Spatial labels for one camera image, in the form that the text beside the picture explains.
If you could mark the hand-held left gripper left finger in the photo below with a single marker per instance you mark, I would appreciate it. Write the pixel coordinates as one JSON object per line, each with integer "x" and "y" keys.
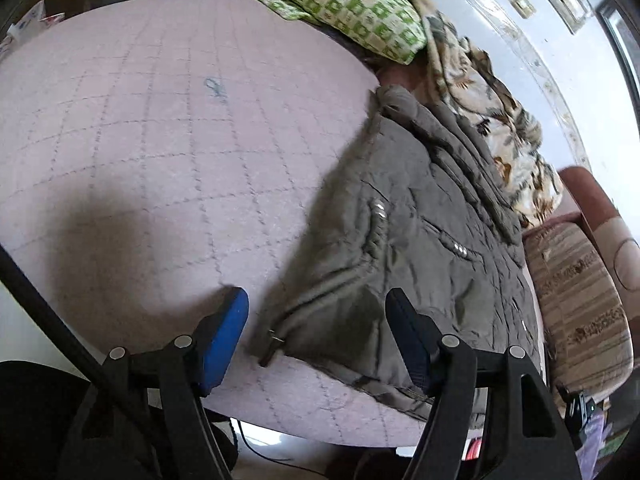
{"x": 227, "y": 340}

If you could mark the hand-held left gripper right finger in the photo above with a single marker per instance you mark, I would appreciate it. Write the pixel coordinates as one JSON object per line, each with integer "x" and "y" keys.
{"x": 407, "y": 340}

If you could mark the olive quilted hooded jacket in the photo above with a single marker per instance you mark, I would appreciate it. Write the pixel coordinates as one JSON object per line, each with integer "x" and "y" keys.
{"x": 425, "y": 260}

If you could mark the pink striped sofa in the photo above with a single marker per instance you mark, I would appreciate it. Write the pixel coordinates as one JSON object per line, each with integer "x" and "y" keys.
{"x": 575, "y": 285}

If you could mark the leaf print blanket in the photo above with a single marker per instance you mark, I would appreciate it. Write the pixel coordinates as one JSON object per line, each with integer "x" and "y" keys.
{"x": 480, "y": 100}

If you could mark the dark red pillow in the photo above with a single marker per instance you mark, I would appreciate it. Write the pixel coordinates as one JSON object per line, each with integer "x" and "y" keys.
{"x": 400, "y": 77}

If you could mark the green checked pillow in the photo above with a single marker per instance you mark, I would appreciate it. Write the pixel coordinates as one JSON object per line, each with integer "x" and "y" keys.
{"x": 350, "y": 5}

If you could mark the white dotted bag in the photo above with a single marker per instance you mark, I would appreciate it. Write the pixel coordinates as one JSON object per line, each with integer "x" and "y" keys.
{"x": 47, "y": 15}

